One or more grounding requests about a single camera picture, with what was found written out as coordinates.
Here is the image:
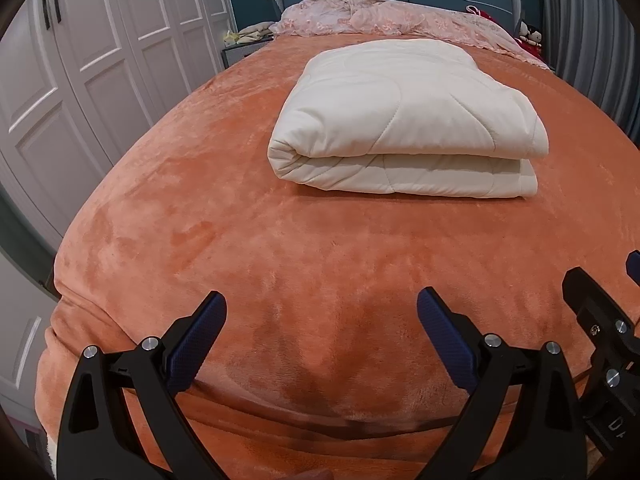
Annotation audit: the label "white wardrobe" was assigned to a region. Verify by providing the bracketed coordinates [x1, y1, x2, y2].
[0, 0, 235, 411]

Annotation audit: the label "pale yellow cloths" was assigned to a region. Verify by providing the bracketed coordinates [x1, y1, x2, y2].
[222, 22, 276, 46]

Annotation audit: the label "grey curtain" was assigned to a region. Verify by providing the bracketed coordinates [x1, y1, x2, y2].
[537, 0, 640, 141]

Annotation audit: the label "pink floral quilt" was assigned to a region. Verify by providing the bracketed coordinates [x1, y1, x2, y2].
[270, 0, 548, 68]

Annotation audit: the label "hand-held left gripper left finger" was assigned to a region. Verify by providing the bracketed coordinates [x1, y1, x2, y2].
[57, 290, 228, 480]

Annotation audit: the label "plush toy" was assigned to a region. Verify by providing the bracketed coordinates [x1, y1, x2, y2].
[517, 20, 543, 46]

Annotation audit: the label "cream quilted jacket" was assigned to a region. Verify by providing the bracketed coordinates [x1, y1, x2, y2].
[266, 37, 551, 201]

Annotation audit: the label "orange plush blanket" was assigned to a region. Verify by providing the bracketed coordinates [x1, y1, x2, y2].
[35, 30, 640, 480]

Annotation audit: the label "grey bedside table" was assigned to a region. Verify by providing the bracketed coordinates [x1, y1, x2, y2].
[221, 35, 273, 68]

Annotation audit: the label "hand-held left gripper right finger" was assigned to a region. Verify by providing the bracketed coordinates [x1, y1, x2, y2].
[416, 286, 586, 480]

